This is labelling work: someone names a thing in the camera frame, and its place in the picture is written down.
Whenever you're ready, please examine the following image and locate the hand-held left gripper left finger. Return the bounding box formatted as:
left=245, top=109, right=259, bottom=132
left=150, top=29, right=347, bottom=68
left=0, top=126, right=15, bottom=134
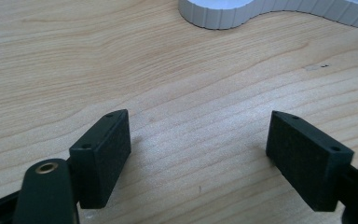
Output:
left=68, top=108, right=132, bottom=210

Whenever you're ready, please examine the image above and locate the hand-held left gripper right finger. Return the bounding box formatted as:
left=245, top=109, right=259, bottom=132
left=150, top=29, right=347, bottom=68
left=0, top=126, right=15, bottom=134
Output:
left=265, top=110, right=355, bottom=213

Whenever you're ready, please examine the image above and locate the white ribbed wavy tray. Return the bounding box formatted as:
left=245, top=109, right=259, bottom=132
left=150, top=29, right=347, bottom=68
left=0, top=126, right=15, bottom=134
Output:
left=177, top=0, right=358, bottom=32

